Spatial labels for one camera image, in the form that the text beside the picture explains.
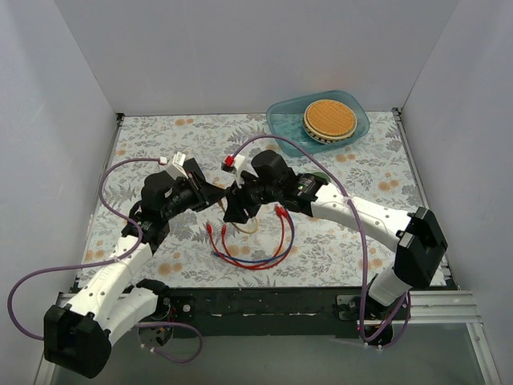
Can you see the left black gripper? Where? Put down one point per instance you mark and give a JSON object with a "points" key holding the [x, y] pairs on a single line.
{"points": [[200, 188]]}

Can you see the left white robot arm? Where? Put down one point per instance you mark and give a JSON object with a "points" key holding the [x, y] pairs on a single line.
{"points": [[100, 280]]}

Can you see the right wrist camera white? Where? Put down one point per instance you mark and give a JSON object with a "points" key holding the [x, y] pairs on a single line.
{"points": [[235, 164]]}

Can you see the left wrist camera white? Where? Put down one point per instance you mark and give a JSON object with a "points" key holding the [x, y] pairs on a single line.
{"points": [[175, 165]]}

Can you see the woven round coasters stack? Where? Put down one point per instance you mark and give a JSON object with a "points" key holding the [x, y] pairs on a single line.
{"points": [[329, 121]]}

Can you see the floral table mat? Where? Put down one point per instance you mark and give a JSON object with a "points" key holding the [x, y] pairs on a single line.
{"points": [[201, 251]]}

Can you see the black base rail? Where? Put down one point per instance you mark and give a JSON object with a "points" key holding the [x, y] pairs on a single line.
{"points": [[266, 311]]}

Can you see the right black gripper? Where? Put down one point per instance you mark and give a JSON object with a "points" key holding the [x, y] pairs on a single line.
{"points": [[240, 196]]}

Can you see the teal plastic container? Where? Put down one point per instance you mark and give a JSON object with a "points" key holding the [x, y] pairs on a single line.
{"points": [[286, 119]]}

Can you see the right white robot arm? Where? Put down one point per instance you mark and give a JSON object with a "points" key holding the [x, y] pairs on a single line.
{"points": [[415, 238]]}

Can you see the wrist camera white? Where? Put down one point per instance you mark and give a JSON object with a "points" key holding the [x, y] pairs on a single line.
{"points": [[235, 164], [175, 165]]}

